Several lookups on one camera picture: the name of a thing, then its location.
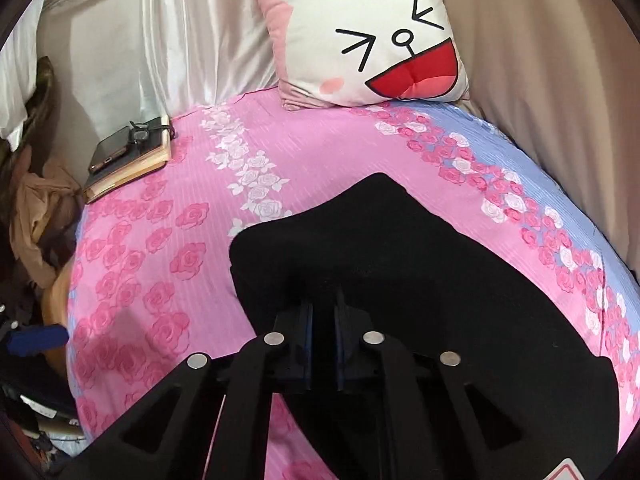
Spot black fleece-lined pants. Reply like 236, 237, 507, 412
230, 174, 620, 479

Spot black smartphone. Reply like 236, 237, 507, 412
88, 126, 130, 174

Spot brown notebook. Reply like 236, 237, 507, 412
82, 132, 172, 204

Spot beige curtain cloth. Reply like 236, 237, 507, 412
444, 0, 639, 269

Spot white satin curtain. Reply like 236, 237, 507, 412
141, 0, 277, 116

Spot pink floral bed sheet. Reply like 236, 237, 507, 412
63, 90, 639, 479

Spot white cat face pillow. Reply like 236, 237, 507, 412
257, 0, 469, 110

